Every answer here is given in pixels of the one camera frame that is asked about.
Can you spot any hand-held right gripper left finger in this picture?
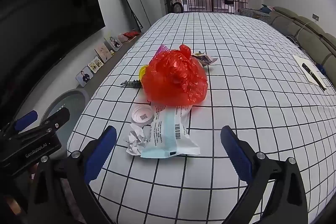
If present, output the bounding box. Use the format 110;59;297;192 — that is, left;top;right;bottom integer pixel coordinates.
28;125;117;224

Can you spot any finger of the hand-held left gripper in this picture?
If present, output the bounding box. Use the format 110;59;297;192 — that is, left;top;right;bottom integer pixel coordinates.
5;108;71;140
0;110;38;139

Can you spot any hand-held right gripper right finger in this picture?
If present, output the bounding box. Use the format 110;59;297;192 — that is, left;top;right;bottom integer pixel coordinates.
220;125;308;224

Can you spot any grey perforated basket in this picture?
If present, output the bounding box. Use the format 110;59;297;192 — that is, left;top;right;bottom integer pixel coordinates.
39;89;90;135

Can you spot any white paper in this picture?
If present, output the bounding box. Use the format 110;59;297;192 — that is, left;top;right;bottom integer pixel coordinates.
123;124;151;156

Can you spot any white round lid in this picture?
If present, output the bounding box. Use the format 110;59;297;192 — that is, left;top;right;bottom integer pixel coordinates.
131;106;153;125

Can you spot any white and blue wipes packet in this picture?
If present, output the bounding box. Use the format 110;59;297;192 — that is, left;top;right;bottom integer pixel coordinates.
140;105;201;159

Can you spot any grey toy crocodile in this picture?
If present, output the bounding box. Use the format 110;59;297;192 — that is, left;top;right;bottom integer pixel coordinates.
120;79;143;88

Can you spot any yellow plastic lid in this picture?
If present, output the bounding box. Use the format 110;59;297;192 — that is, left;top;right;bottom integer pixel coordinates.
139;65;150;81

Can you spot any red plastic bag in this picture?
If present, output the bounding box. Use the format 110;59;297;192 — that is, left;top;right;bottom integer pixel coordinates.
142;44;208;107

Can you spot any purple snack wrapper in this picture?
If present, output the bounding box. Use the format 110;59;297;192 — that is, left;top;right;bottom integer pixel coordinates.
190;51;219;67

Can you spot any pink plastic mesh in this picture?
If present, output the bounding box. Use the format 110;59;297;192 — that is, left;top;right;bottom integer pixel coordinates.
153;45;171;63

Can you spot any bed with checked sheet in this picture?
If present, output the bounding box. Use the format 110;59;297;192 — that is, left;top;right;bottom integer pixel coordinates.
67;12;336;224

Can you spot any black curved television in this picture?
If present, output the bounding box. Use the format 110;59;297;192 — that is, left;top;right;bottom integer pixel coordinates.
0;0;106;119

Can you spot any low wooden top cabinet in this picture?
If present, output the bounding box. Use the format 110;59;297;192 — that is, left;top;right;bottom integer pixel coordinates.
76;32;142;88

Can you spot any black pen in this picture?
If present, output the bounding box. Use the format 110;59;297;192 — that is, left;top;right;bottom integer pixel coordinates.
302;63;327;90

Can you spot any checkered pillow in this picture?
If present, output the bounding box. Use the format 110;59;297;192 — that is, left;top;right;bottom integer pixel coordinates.
238;7;273;25

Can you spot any olive padded headboard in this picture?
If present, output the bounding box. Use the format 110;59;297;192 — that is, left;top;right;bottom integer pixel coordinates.
269;6;336;77

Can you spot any photo frame with dark suit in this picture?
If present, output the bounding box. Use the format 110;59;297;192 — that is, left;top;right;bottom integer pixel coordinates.
76;66;93;87

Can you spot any cartoon picture frame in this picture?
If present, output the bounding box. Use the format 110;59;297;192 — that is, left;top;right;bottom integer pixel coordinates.
87;56;102;73

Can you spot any beige drawing picture frame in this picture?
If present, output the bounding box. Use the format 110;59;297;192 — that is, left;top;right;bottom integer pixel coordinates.
94;43;113;63

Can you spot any child photo frame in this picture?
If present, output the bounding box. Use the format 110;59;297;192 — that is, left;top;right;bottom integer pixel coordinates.
104;34;122;52

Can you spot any white cable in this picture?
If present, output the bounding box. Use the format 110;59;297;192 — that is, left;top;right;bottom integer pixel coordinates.
295;22;314;42

